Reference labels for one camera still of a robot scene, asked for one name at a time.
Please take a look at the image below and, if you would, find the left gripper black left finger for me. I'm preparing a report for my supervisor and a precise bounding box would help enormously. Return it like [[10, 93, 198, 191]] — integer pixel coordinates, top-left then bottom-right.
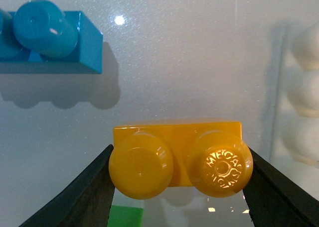
[[21, 144, 115, 227]]

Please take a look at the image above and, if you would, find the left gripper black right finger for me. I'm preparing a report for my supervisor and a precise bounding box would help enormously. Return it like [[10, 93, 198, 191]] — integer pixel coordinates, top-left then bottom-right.
[[243, 150, 319, 227]]

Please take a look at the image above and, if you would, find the yellow two-stud block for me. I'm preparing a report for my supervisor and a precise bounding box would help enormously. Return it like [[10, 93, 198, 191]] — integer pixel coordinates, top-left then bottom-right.
[[109, 118, 253, 200]]

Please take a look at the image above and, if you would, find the green two-stud block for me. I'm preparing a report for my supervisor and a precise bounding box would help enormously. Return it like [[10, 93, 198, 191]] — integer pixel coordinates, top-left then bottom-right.
[[107, 205, 144, 227]]

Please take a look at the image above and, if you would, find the blue three-stud block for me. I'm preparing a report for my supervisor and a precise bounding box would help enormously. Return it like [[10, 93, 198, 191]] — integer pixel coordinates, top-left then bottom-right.
[[0, 0, 103, 74]]

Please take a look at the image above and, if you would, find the white studded base plate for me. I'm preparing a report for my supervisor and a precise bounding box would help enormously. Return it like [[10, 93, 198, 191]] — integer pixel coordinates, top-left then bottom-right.
[[270, 21, 319, 168]]

